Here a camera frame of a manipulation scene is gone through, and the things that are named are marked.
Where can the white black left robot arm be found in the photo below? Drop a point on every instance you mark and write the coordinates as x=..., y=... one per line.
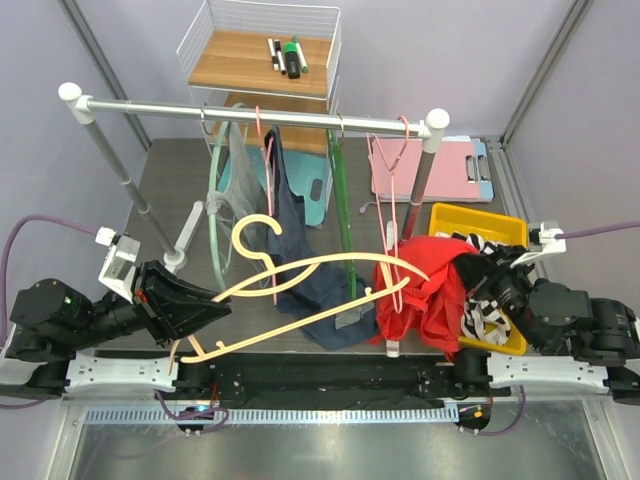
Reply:
x=54, y=322

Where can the teal folder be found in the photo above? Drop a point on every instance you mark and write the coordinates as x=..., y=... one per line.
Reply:
x=309, y=176

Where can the grey garment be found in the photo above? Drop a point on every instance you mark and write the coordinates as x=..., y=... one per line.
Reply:
x=244, y=194

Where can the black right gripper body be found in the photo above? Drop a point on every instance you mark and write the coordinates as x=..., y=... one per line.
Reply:
x=501, y=282

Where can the mint green hanger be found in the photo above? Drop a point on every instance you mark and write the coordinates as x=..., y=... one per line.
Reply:
x=220, y=257

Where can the pink clipboard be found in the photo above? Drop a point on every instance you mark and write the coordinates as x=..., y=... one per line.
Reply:
x=394, y=163

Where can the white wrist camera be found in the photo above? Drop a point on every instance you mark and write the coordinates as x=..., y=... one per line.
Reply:
x=543, y=243
x=118, y=271

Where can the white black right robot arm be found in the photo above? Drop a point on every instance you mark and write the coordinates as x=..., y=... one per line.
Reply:
x=581, y=344

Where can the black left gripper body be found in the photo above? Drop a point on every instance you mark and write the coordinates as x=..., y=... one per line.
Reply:
x=154, y=308

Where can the white slotted cable duct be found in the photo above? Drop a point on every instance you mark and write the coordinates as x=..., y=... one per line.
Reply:
x=154, y=415

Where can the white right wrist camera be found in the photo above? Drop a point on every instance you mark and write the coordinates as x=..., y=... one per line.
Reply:
x=543, y=243

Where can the yellow plastic tray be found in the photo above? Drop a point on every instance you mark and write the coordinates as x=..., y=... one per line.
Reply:
x=496, y=228

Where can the green plastic hanger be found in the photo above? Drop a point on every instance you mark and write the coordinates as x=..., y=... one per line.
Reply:
x=340, y=191

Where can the black white striped top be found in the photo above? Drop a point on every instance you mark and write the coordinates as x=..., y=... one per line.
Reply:
x=482, y=320

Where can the black white marker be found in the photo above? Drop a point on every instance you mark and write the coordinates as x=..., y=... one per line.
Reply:
x=280, y=56
x=274, y=58

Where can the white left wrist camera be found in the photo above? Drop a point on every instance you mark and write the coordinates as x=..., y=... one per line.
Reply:
x=118, y=271

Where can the green highlighter marker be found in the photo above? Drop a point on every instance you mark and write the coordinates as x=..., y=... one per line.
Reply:
x=292, y=60

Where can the red t-shirt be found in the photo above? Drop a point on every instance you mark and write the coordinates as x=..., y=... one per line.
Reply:
x=434, y=307

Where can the navy blue garment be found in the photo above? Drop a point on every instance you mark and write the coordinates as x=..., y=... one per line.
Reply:
x=328, y=286

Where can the white wire shelf basket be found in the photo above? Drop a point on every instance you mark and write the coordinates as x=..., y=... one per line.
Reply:
x=225, y=57

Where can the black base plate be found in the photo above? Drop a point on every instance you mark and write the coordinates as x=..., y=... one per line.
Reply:
x=333, y=382

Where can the green capped marker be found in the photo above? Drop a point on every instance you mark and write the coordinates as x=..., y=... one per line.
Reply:
x=302, y=60

